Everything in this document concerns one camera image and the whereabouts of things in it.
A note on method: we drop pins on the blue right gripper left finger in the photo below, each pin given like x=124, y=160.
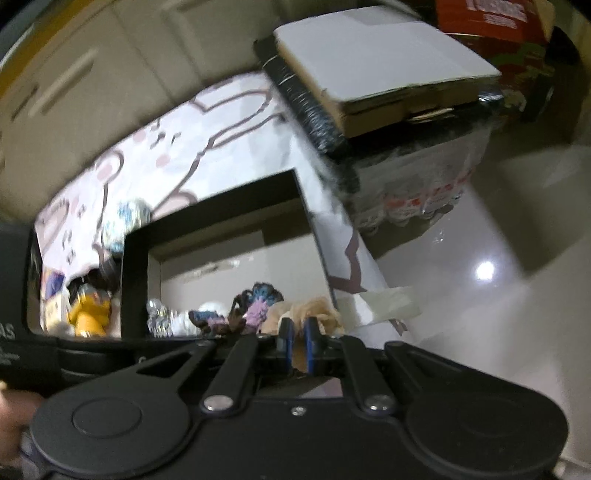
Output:
x=285, y=341

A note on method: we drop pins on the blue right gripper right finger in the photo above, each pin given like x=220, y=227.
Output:
x=313, y=342

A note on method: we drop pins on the tan plush toy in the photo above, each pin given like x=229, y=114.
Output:
x=320, y=308

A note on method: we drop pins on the brown blue pink crochet piece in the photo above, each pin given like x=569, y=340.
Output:
x=247, y=313

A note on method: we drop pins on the blue floral satin pouch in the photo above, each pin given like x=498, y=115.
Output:
x=127, y=217

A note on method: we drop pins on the colourful card box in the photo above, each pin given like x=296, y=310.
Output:
x=55, y=300

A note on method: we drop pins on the white tape strip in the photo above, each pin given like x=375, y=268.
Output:
x=372, y=307

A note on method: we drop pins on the black storage box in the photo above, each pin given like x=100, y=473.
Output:
x=211, y=251

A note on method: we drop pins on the black foil wrapped bundle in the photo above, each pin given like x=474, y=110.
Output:
x=344, y=163

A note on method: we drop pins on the cartoon bunny bed sheet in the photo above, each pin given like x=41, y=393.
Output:
x=230, y=134

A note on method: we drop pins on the white cardboard box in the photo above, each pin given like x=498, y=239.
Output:
x=377, y=66

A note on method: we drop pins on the beige wardrobe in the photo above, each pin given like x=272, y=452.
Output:
x=95, y=71

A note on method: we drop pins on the red packaging bag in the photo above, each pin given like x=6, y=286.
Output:
x=513, y=37

